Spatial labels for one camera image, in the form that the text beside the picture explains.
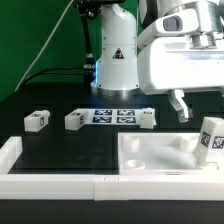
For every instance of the white square tabletop tray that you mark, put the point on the white square tabletop tray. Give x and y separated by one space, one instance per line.
161 154

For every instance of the marker sheet with tags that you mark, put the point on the marker sheet with tags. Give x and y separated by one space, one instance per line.
111 116

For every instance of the white U-shaped fence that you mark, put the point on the white U-shaped fence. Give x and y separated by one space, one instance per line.
134 182

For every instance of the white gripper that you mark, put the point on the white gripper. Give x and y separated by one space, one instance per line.
169 64

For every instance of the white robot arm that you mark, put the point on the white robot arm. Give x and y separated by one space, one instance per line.
117 68

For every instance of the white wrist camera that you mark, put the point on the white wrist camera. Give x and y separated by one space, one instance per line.
189 22

